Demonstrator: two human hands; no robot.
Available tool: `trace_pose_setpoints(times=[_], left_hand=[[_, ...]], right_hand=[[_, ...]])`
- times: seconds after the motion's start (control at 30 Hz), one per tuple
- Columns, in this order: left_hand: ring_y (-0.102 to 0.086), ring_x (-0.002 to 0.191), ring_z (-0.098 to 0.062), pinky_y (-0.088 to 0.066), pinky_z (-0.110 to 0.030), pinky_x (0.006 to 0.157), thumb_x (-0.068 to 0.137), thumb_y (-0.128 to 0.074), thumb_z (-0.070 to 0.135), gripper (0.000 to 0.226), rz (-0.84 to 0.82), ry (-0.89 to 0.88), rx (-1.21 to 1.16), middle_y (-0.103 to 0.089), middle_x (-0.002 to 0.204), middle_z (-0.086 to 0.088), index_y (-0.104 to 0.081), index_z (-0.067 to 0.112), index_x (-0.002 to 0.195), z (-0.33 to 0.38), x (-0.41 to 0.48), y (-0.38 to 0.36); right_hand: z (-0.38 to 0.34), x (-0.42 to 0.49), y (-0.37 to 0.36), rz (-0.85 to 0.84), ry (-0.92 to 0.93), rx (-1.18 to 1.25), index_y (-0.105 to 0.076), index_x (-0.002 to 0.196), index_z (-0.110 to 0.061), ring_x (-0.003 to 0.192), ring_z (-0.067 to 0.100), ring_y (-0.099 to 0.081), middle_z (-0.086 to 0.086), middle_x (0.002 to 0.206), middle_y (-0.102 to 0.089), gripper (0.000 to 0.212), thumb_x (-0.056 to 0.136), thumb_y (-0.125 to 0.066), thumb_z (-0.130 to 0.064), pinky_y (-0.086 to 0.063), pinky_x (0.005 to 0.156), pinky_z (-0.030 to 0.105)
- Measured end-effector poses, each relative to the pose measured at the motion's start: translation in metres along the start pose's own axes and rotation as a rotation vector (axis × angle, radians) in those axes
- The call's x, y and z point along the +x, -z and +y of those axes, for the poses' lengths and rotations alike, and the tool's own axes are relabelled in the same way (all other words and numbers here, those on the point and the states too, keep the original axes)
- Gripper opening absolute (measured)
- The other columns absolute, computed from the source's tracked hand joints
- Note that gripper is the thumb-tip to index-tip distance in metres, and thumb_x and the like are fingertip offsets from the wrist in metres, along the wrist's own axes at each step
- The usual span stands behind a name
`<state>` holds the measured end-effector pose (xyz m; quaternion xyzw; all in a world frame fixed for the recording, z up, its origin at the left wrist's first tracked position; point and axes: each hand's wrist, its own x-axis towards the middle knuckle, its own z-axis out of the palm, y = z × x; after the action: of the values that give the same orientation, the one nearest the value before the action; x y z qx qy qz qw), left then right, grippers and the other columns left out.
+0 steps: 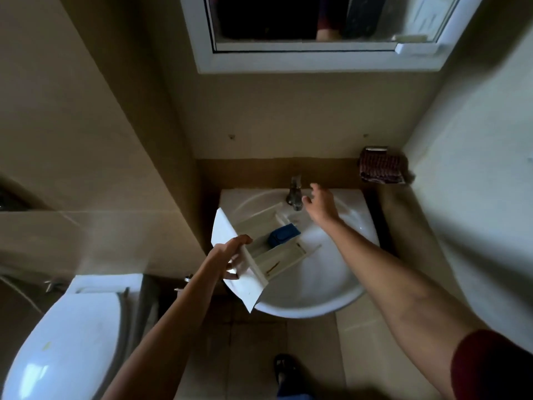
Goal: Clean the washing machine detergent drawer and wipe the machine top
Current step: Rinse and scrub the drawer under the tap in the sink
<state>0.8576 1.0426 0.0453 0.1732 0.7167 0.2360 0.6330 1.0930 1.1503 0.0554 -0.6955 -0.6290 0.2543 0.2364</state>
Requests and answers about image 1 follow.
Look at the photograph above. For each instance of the dark red shirt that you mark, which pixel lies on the dark red shirt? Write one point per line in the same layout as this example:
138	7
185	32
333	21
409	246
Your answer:
491	366

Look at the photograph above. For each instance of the person's left forearm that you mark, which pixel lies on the person's left forearm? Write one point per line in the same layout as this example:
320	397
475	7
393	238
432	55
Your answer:
166	337

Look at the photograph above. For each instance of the white ceramic sink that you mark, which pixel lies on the white ceramic sink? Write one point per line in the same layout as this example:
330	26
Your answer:
316	283

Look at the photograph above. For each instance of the black right sandal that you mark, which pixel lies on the black right sandal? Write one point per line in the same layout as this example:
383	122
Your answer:
285	368

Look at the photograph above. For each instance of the person's right forearm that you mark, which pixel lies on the person's right forearm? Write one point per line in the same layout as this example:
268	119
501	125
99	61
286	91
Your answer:
399	299

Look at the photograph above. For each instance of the person's left hand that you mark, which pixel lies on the person's left hand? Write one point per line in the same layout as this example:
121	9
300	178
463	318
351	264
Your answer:
225	258

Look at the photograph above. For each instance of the metal wall valve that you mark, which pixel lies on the metal wall valve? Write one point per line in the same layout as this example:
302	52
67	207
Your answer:
52	285

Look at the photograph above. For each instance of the white framed mirror cabinet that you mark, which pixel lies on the white framed mirror cabinet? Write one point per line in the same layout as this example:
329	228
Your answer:
312	60

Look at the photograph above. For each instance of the red checkered cloth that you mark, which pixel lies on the red checkered cloth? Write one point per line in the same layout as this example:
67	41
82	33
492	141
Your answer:
381	166

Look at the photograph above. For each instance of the blue jeans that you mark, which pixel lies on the blue jeans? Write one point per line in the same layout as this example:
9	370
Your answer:
293	393

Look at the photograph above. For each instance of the person's right hand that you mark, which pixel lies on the person's right hand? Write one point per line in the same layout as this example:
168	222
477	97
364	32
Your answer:
325	208

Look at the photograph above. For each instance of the metal faucet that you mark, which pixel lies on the metal faucet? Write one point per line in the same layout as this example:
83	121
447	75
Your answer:
295	195

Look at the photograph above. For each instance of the white toilet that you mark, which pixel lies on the white toilet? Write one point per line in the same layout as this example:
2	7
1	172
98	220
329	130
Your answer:
71	341

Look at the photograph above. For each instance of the chrome wall holder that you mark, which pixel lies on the chrome wall holder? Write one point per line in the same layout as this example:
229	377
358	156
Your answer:
376	148

